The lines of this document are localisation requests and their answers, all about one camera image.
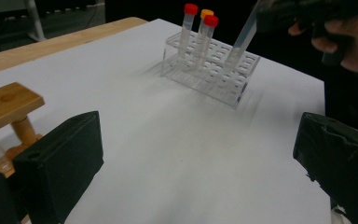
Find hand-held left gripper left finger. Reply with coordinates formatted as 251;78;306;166
11;110;104;224

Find grey metal stand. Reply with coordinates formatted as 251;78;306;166
24;0;106;43

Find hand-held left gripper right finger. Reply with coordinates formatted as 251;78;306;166
292;111;358;224

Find clear acrylic test tube rack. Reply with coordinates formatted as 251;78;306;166
160;31;261;109

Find red-capped test tube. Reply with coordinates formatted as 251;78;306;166
197;14;220;71
177;3;200;63

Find wooden test tube rack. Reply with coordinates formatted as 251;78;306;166
0;81;46;179

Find white table sheet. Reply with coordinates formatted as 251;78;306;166
0;18;332;224

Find orange-capped test tube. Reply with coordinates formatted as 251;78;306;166
194;8;215;68

